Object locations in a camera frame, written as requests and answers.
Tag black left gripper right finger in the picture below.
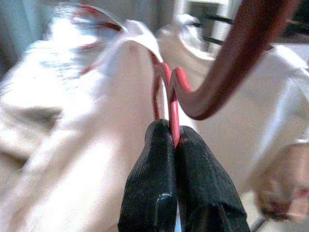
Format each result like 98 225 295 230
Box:
174 125 251 232

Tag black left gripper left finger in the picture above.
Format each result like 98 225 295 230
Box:
117 119 179 232

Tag red plastic hanger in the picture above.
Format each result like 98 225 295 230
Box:
72 0 302 149

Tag cream garment with red print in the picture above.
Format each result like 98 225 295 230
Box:
251 142 309 222

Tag white polo shirt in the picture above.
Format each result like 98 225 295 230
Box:
156 14 309 194

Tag white cabinet glass doors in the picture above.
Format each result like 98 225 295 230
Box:
178 0 244 53

